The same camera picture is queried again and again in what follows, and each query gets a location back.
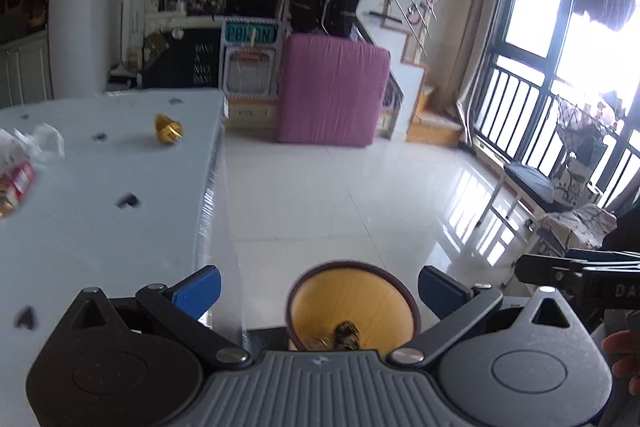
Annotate wooden trash bin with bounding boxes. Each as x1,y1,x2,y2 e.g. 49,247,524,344
285,260,421,357

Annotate person's right hand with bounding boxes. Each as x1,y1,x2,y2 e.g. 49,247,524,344
601,331,639,395

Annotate white lace cloth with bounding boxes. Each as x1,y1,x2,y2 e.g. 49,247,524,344
538,204,617,251

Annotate blue cushioned bench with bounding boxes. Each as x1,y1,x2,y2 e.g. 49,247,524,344
504,161,555,212

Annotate gold foil wrapper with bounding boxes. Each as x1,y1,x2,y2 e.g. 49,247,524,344
154,114,183,145

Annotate red snack wrapper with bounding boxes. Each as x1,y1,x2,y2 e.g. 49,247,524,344
0,161,35,219

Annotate crumpled white plastic bag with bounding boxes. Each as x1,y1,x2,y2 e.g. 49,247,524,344
1,124,65,165

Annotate black chalkboard cabinet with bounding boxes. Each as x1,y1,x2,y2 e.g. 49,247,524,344
141,28,221,90

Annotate pink folded mattress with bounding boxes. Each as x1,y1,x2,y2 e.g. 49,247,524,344
277,34,390,147

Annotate toy oven cardboard box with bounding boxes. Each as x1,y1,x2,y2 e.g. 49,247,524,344
219,17,283,100

